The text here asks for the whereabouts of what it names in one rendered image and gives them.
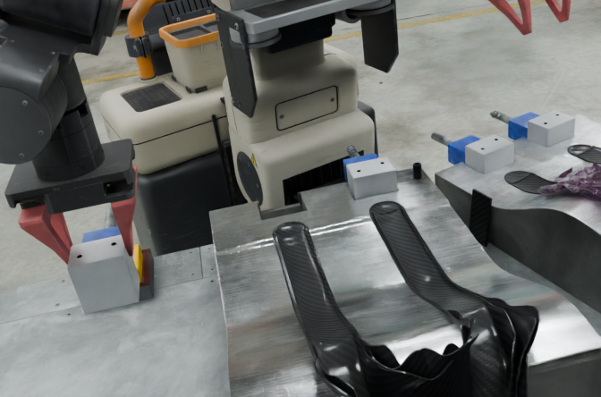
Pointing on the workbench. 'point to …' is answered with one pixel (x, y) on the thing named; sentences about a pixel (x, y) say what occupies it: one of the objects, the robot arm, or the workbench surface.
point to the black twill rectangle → (480, 216)
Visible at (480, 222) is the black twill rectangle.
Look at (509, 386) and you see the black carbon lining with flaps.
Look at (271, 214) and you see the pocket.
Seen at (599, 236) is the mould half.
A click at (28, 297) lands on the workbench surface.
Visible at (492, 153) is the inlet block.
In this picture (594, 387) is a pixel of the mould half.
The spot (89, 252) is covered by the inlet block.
